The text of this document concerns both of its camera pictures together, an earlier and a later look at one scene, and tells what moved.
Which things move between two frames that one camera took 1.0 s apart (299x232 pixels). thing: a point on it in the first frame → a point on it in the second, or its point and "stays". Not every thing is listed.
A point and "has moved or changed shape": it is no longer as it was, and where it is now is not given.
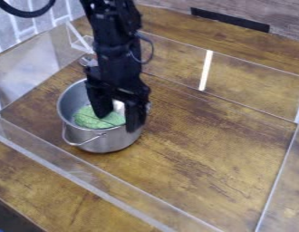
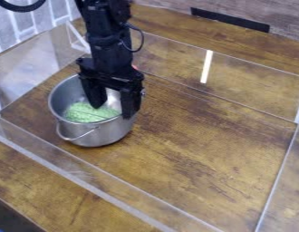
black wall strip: [255, 25] stays
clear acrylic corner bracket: [77, 41] stays
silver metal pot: [107, 140] has moved or changed shape
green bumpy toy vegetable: [85, 119] has moved or changed shape
